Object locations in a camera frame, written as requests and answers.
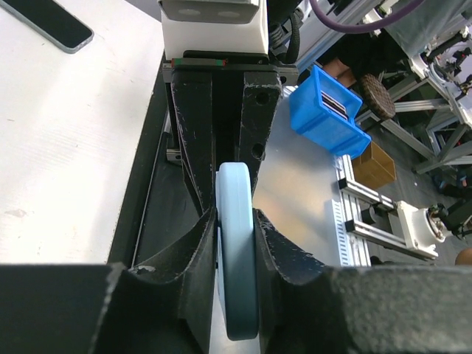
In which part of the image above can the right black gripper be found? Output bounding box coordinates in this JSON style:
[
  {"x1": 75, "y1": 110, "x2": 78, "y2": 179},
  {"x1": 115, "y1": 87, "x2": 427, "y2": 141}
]
[{"x1": 162, "y1": 50, "x2": 297, "y2": 215}]

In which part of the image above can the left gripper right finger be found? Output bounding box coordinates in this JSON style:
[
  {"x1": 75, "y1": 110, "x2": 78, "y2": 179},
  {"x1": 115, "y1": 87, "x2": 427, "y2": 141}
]
[{"x1": 253, "y1": 209, "x2": 471, "y2": 353}]

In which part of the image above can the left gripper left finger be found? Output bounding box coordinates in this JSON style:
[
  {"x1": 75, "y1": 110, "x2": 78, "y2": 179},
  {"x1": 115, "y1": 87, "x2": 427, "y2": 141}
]
[{"x1": 1, "y1": 210, "x2": 216, "y2": 353}]

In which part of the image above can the blue case smartphone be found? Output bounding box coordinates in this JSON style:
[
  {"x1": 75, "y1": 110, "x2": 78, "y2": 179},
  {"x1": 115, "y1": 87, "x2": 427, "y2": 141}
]
[{"x1": 215, "y1": 162, "x2": 259, "y2": 341}]

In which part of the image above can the blue plastic bin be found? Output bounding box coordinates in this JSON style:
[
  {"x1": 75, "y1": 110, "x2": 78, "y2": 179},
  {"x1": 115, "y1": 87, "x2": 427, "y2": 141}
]
[{"x1": 289, "y1": 66, "x2": 371, "y2": 159}]

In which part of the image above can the brown cardboard box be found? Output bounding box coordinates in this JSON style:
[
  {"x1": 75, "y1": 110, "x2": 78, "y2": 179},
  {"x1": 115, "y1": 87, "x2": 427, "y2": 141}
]
[{"x1": 352, "y1": 142, "x2": 396, "y2": 190}]

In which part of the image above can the black clear case smartphone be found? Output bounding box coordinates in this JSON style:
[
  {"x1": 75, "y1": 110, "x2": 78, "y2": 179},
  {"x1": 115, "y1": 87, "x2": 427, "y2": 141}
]
[{"x1": 1, "y1": 0, "x2": 94, "y2": 55}]

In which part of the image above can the right white cable duct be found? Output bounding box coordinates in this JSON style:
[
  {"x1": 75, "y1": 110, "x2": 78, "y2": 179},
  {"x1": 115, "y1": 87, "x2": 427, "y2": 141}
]
[{"x1": 330, "y1": 154, "x2": 372, "y2": 267}]

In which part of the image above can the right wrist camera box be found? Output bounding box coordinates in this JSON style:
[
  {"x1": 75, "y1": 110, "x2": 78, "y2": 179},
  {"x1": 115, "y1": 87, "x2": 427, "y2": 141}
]
[{"x1": 158, "y1": 0, "x2": 268, "y2": 60}]

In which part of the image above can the aluminium extrusion frame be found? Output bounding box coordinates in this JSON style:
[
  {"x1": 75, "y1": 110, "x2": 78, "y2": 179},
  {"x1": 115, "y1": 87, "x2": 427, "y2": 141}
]
[{"x1": 294, "y1": 0, "x2": 472, "y2": 266}]

